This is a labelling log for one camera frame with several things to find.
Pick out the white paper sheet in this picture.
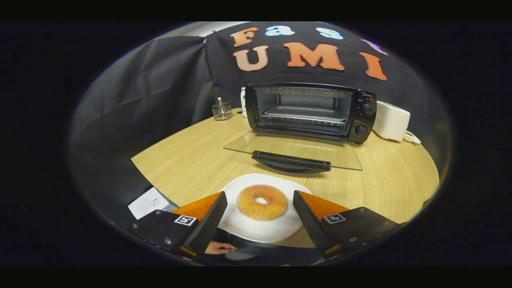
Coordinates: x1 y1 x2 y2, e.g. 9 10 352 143
128 187 170 220

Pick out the metal wire holder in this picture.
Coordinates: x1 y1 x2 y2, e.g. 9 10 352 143
212 97 233 121

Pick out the white plate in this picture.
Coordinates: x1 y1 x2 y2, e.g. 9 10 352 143
218 173 312 243

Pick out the black toaster oven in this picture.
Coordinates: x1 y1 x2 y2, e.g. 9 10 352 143
223 83 377 173

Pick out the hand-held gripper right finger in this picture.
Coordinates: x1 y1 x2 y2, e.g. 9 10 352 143
293 190 407 260

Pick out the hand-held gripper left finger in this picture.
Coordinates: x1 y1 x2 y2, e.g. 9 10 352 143
124 191 228 261

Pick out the glazed donut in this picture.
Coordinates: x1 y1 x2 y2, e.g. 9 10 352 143
237 185 289 220

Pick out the white toaster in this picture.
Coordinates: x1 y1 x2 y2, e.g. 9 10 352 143
373 101 411 142

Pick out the black backdrop cloth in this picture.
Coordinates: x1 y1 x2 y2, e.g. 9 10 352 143
70 22 452 226

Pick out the person's dark clothing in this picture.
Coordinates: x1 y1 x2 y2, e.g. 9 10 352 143
200 237 325 266

